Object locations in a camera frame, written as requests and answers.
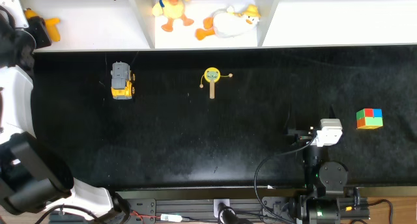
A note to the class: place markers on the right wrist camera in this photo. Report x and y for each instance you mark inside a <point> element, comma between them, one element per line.
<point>329,132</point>

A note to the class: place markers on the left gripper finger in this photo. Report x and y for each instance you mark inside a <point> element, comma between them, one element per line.
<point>41,32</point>

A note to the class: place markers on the white shelf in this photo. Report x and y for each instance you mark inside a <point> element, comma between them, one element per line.
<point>97,28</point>

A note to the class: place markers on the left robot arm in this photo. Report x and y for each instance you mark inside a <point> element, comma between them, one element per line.
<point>16,100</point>

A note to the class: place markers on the grey and yellow toy truck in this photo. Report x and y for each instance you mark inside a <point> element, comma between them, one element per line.
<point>121,82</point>

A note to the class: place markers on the yellow rubber duck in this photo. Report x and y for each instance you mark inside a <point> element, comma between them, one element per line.
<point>53,30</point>

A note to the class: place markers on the white plush duck yellow hat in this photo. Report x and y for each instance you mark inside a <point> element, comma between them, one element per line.
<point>229,23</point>

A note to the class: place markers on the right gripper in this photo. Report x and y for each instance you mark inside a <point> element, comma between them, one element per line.
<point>304,135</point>

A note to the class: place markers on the mounting rail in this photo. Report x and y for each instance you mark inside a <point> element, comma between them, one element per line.
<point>195,209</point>

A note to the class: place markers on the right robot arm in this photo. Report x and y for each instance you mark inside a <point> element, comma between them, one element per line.
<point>332,176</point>

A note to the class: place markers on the yellow cat rattle drum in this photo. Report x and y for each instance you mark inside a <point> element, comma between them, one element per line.
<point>212,75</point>

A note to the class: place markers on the many-coloured puzzle cube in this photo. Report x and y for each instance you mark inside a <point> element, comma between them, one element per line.
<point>369,119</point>

